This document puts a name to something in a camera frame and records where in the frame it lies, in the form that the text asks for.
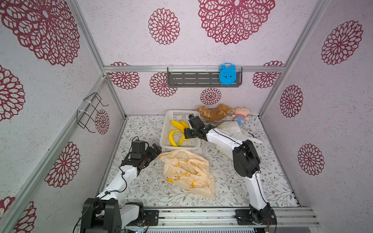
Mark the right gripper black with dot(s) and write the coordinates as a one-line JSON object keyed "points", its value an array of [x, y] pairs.
{"points": [[193, 128]]}

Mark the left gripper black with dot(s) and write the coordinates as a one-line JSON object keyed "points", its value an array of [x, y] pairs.
{"points": [[156, 148]]}

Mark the orange-yellow banana bunch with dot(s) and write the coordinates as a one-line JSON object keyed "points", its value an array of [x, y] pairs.
{"points": [[180, 127]]}

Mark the beige plastic bag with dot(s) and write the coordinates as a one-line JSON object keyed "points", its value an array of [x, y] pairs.
{"points": [[189, 171]]}

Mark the white plastic bag lemon print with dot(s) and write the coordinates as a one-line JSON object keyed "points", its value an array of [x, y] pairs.
{"points": [[232, 129]]}

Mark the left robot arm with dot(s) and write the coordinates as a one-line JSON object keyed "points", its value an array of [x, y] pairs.
{"points": [[103, 213]]}

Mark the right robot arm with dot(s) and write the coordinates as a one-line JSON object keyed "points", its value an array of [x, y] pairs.
{"points": [[246, 164]]}

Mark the brown teddy bear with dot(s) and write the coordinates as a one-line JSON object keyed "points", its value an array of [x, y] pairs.
{"points": [[215, 114]]}

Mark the white perforated plastic basket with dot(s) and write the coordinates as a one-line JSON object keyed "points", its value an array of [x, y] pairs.
{"points": [[178, 115]]}

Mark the pink doll blue outfit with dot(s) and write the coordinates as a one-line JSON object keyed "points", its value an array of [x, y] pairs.
{"points": [[241, 115]]}

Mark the blue alarm clock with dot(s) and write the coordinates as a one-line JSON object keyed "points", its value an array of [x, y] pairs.
{"points": [[227, 75]]}

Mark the grey wall shelf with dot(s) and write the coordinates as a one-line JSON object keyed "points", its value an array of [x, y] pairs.
{"points": [[200, 79]]}

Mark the black wire wall rack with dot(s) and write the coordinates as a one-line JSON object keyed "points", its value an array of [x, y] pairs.
{"points": [[87, 115]]}

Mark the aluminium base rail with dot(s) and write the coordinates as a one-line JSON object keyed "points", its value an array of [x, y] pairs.
{"points": [[221, 220]]}

